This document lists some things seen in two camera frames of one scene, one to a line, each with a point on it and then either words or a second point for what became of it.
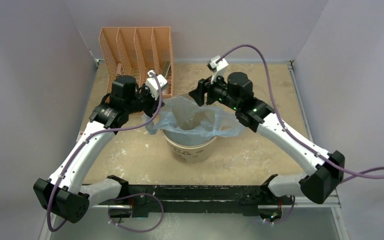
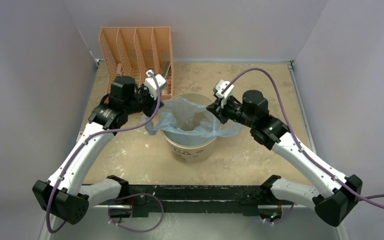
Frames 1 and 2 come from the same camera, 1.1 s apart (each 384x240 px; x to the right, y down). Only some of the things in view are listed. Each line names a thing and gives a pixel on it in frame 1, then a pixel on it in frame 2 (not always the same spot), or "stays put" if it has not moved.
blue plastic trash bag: x=183 y=119 stays put
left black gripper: x=154 y=104 stays put
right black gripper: x=198 y=94 to x=216 y=109
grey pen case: x=165 y=68 stays put
